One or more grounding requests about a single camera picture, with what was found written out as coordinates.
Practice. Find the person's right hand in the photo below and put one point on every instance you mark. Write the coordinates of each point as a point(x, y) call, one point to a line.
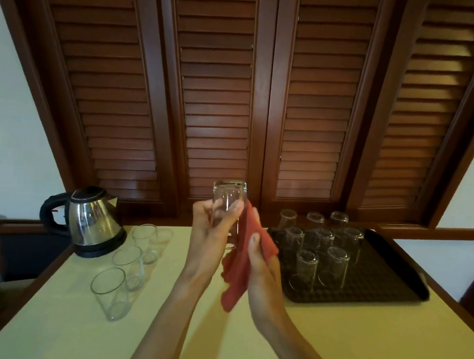
point(266, 294)

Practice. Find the person's left hand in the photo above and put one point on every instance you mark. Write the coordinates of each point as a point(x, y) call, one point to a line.
point(205, 251)

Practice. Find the red cloth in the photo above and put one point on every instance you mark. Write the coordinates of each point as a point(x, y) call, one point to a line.
point(238, 272)

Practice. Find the group of clear glasses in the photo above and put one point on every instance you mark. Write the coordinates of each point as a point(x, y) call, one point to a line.
point(127, 263)

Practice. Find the dark brown textured tray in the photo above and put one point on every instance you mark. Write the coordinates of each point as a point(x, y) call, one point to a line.
point(378, 276)

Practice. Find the person's left forearm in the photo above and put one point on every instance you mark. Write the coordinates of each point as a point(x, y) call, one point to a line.
point(161, 332)

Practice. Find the steel electric kettle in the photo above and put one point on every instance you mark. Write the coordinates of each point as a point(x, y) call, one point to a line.
point(94, 222)
point(106, 250)

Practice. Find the brown louvered wooden shutter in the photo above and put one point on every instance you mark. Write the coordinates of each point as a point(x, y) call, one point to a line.
point(109, 79)
point(323, 90)
point(216, 85)
point(427, 96)

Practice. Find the brown wooden wall rail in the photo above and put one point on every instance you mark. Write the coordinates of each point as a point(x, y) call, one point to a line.
point(436, 233)

